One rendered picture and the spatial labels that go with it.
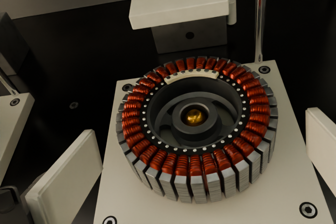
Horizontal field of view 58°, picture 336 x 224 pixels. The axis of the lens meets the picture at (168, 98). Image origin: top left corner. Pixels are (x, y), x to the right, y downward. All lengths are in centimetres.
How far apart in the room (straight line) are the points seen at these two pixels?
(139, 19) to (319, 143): 12
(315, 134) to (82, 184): 13
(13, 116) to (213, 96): 19
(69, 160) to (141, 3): 10
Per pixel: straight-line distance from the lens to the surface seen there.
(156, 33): 32
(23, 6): 50
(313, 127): 18
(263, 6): 25
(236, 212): 21
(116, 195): 23
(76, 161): 18
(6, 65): 39
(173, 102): 24
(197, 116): 21
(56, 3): 48
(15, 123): 32
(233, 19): 33
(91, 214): 24
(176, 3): 19
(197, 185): 18
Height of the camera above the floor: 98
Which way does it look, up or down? 47 degrees down
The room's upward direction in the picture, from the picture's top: 15 degrees counter-clockwise
